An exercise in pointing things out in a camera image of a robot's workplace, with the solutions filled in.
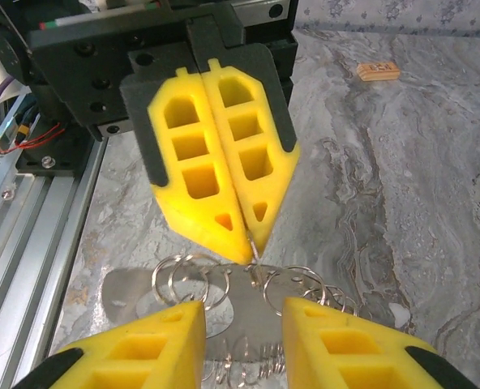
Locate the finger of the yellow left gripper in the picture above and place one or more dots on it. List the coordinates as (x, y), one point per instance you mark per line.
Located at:
(171, 202)
(280, 182)

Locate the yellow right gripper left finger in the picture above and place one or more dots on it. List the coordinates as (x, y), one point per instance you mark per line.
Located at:
(142, 356)

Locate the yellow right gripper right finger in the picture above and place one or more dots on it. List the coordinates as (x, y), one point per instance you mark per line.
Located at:
(353, 356)

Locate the small controller circuit board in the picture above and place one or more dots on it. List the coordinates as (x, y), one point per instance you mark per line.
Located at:
(11, 131)

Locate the small wooden block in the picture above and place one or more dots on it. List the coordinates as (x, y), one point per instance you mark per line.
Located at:
(378, 71)

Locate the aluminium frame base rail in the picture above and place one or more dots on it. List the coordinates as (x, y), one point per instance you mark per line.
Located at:
(33, 243)

